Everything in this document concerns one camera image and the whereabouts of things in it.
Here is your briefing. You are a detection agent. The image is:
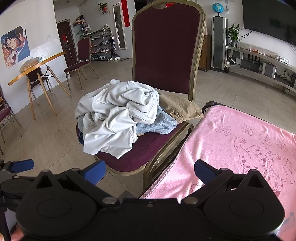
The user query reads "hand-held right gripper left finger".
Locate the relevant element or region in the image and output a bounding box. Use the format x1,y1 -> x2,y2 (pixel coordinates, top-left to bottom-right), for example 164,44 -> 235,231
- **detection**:
35,159 -> 121,207

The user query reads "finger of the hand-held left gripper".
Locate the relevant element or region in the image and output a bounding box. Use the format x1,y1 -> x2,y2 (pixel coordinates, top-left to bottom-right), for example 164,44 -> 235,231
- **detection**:
0,159 -> 35,179

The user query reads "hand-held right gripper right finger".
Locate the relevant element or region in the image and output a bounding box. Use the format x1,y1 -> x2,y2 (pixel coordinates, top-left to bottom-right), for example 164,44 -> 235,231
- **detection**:
180,159 -> 267,206

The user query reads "white printed t-shirt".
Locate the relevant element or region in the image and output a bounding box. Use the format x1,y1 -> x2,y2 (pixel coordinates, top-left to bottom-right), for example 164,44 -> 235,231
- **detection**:
74,79 -> 160,159

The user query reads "person's left hand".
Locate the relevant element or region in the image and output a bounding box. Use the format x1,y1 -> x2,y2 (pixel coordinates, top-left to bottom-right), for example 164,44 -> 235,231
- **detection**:
10,224 -> 25,240

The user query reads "pink printed blanket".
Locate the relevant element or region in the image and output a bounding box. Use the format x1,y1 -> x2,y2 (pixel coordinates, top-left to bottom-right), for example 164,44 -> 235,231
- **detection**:
139,105 -> 296,241

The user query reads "light blue knit garment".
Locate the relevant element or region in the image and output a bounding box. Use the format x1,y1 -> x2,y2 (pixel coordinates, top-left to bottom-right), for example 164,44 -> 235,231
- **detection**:
135,107 -> 178,135

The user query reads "beige cloth garment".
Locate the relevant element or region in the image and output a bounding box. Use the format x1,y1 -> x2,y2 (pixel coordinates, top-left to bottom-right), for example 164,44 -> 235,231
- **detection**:
158,93 -> 205,123

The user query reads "dark chair with metal legs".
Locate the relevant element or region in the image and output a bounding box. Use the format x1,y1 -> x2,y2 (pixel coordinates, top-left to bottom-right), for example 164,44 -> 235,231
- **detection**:
26,67 -> 56,105

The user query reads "round wooden table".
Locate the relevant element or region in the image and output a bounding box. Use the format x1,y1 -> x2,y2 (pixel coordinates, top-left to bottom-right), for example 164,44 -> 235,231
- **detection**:
8,51 -> 72,121

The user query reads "plastic bag with bread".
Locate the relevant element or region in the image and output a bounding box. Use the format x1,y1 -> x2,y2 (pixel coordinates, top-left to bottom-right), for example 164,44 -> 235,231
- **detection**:
20,57 -> 45,73

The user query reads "metal television stand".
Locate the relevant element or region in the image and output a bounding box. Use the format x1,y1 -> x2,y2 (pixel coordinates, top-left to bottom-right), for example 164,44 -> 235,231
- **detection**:
225,45 -> 296,94

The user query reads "black electronics box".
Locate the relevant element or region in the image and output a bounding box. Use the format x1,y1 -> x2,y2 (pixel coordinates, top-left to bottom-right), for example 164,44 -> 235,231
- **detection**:
240,58 -> 263,70

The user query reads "wooden cabinet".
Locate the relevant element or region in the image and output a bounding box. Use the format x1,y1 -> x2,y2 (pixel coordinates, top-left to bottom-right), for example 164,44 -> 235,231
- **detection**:
199,34 -> 212,72

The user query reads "small grey speaker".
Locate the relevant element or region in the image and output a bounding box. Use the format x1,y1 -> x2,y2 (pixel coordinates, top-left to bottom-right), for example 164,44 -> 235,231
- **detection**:
262,62 -> 277,79

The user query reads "metal shoe rack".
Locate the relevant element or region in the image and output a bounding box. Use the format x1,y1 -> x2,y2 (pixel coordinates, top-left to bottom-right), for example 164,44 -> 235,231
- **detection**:
89,29 -> 116,62

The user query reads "grey tower speaker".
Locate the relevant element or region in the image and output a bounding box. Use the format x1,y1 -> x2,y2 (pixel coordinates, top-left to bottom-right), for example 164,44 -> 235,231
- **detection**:
211,17 -> 229,72

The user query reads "brown door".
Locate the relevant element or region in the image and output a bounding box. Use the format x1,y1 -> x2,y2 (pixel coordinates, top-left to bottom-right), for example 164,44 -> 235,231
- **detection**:
57,20 -> 78,67

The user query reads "potted bamboo plant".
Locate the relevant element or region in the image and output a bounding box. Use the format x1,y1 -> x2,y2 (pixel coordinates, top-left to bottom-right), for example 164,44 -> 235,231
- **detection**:
228,23 -> 242,48

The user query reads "white storage rack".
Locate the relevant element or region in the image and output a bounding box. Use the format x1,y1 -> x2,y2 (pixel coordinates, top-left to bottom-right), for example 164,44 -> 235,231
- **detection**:
73,15 -> 92,39

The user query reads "standing mirror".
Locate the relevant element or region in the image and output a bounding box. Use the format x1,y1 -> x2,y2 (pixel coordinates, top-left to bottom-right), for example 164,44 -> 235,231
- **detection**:
112,4 -> 127,50

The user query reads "red paper banner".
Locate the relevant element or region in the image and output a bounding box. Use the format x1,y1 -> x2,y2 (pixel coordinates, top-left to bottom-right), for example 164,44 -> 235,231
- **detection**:
121,0 -> 132,28

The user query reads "blue globe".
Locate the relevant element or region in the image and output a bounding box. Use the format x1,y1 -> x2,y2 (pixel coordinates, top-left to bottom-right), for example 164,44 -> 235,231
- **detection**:
212,3 -> 225,18

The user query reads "hanging potted plant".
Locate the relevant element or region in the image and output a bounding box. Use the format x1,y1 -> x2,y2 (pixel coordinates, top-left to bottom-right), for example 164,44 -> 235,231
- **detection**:
97,2 -> 110,14

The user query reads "black television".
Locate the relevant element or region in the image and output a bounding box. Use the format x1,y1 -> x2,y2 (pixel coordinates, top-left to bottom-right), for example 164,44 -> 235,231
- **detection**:
242,0 -> 296,45

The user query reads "maroon banquet chair gold frame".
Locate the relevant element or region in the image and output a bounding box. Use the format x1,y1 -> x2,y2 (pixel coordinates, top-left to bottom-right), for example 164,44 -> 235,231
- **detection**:
64,36 -> 100,91
76,0 -> 207,193
0,87 -> 23,156

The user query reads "cartoon wall poster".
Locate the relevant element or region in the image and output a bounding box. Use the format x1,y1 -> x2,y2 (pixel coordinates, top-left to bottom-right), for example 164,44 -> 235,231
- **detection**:
1,26 -> 31,69

